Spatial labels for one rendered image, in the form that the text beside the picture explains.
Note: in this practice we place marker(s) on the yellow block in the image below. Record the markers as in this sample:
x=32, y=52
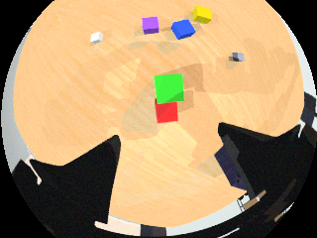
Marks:
x=202, y=15

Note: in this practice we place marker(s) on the red block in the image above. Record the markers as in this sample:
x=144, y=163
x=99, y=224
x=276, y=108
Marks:
x=166, y=112

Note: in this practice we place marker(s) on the green block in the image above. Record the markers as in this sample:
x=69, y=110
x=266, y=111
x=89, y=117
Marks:
x=169, y=88

